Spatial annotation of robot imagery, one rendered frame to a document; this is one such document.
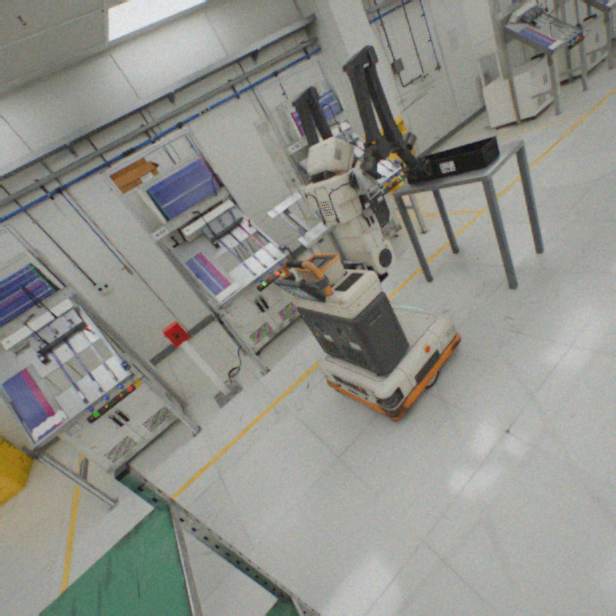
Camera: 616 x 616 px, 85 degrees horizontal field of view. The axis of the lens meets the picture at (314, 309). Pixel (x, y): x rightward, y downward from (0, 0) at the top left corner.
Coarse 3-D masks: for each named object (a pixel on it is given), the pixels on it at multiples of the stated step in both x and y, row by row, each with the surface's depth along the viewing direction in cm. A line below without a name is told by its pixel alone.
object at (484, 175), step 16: (512, 144) 206; (496, 160) 198; (448, 176) 216; (464, 176) 202; (480, 176) 190; (528, 176) 213; (400, 192) 238; (416, 192) 228; (432, 192) 269; (528, 192) 218; (400, 208) 247; (496, 208) 197; (528, 208) 224; (448, 224) 280; (496, 224) 202; (416, 240) 260; (512, 272) 218; (512, 288) 224
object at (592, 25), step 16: (544, 0) 492; (560, 0) 477; (576, 0) 515; (592, 0) 458; (608, 0) 458; (576, 16) 526; (592, 16) 502; (608, 16) 453; (592, 32) 493; (608, 32) 463; (576, 48) 499; (592, 48) 501; (608, 48) 472; (560, 64) 524; (576, 64) 511; (592, 64) 509; (608, 64) 482; (560, 80) 537
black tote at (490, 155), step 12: (468, 144) 212; (480, 144) 207; (492, 144) 197; (432, 156) 234; (444, 156) 228; (456, 156) 205; (468, 156) 200; (480, 156) 195; (492, 156) 199; (432, 168) 221; (444, 168) 215; (456, 168) 210; (468, 168) 204; (480, 168) 199; (408, 180) 241; (420, 180) 234
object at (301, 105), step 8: (304, 96) 175; (296, 104) 177; (304, 104) 176; (304, 112) 178; (304, 120) 179; (312, 120) 181; (304, 128) 182; (312, 128) 182; (312, 136) 183; (312, 144) 184
